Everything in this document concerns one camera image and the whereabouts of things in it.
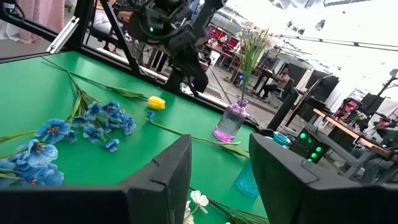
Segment blue artificial flower bunch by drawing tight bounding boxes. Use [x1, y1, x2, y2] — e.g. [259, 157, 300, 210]
[67, 70, 137, 154]
[0, 118, 78, 188]

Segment wooden work table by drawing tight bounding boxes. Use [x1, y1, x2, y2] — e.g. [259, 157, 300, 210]
[312, 108, 398, 162]

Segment person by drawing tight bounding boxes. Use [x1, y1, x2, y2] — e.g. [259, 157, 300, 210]
[261, 67, 292, 100]

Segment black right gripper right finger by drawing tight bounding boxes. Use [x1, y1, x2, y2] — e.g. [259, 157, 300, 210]
[248, 133, 398, 224]

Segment green table mat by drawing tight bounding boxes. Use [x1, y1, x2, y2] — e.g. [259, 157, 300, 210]
[0, 51, 270, 224]

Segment purple ribbed glass vase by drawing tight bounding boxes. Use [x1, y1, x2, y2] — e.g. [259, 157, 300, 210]
[213, 98, 249, 143]

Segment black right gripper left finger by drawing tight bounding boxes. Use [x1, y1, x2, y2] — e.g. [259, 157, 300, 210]
[0, 134, 193, 224]

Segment pink curtain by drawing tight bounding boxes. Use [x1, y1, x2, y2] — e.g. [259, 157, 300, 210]
[0, 0, 65, 44]

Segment black device green lights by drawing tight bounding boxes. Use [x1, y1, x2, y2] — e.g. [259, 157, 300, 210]
[289, 129, 327, 164]

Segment silver aluminium bar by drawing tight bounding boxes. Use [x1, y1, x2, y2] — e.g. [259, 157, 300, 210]
[45, 16, 80, 55]

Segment white artificial flower bunch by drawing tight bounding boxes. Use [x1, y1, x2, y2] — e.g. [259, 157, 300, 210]
[235, 20, 272, 103]
[183, 189, 270, 224]

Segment teal textured glass vase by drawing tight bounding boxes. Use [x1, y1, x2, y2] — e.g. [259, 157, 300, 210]
[234, 131, 292, 198]

